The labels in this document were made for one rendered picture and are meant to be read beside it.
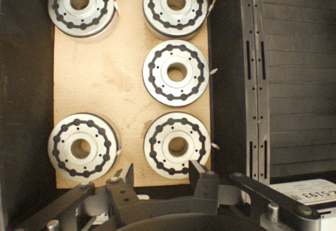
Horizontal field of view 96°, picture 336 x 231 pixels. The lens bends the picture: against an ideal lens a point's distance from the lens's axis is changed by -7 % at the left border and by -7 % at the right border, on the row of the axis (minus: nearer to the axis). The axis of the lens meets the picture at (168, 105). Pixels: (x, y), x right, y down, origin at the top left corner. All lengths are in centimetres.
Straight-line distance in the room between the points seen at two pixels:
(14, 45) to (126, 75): 15
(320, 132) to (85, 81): 44
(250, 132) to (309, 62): 24
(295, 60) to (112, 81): 34
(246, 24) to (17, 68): 28
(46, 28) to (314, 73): 48
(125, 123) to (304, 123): 33
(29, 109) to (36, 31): 11
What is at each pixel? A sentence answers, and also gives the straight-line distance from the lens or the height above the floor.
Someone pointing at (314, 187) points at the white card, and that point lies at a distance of 36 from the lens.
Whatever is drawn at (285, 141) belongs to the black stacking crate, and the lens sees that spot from 37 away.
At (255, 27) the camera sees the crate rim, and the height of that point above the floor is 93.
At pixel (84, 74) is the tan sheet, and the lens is 30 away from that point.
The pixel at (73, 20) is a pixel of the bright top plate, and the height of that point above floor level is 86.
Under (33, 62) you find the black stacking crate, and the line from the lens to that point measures 29.
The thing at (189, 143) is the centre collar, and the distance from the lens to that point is 25.
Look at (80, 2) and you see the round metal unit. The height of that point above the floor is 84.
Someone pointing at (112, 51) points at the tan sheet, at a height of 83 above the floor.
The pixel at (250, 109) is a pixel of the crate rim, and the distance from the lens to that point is 21.
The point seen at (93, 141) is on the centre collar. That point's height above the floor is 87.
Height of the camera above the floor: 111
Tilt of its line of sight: 85 degrees down
